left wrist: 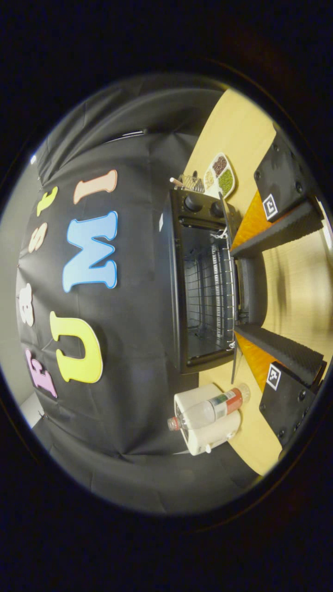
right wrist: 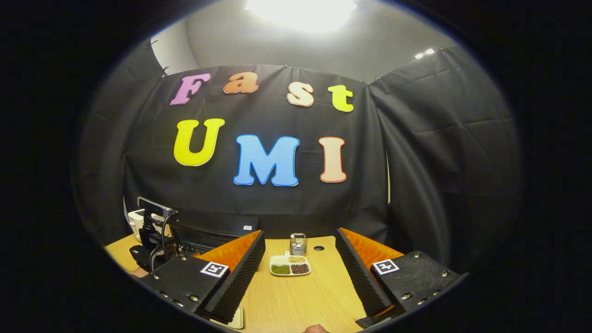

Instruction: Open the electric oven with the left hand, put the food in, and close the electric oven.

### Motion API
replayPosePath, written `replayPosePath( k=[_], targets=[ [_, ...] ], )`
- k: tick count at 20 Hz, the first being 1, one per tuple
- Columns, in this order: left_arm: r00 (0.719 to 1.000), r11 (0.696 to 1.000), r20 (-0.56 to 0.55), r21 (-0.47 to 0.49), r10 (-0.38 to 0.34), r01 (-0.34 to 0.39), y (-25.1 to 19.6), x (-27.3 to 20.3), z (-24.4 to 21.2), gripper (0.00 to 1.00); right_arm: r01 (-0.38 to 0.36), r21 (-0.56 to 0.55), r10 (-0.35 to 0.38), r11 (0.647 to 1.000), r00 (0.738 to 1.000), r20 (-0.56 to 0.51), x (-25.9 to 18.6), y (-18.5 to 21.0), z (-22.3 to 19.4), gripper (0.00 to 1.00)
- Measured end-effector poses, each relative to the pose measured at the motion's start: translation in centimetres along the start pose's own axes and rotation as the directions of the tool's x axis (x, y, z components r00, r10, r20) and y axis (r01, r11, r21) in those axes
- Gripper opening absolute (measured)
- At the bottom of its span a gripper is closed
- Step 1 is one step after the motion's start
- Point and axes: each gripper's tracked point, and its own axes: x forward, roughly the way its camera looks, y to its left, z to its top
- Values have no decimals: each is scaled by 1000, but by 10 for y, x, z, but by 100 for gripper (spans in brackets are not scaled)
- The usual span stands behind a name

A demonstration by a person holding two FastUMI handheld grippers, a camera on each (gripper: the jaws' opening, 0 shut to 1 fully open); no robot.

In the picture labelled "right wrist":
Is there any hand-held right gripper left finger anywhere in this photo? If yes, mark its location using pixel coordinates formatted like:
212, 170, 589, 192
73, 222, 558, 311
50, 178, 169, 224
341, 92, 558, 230
140, 230, 266, 323

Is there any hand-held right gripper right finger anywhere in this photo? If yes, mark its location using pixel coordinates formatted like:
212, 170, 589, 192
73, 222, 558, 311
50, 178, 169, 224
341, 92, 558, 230
335, 227, 461, 324

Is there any cream food tray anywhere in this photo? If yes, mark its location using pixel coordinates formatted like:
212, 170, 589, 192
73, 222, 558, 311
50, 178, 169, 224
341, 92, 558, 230
210, 305, 245, 330

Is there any white toaster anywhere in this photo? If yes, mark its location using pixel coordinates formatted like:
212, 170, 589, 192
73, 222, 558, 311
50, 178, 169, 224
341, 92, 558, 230
128, 209, 159, 242

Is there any white divided dish of beans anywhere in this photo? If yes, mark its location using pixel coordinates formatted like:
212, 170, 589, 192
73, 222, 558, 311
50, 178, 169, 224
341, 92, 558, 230
269, 251, 312, 277

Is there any metal mesh jar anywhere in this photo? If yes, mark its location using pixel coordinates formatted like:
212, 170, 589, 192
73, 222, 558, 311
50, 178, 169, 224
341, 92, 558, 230
290, 233, 308, 257

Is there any black backdrop cloth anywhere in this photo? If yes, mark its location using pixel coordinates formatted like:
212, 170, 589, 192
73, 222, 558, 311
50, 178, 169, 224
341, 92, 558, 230
74, 39, 523, 271

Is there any large ceiling light panel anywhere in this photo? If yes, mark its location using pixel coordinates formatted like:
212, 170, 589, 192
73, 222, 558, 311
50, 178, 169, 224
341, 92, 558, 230
245, 0, 359, 33

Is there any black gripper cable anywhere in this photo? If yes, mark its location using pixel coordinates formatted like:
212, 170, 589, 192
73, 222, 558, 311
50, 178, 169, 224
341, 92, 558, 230
150, 212, 178, 271

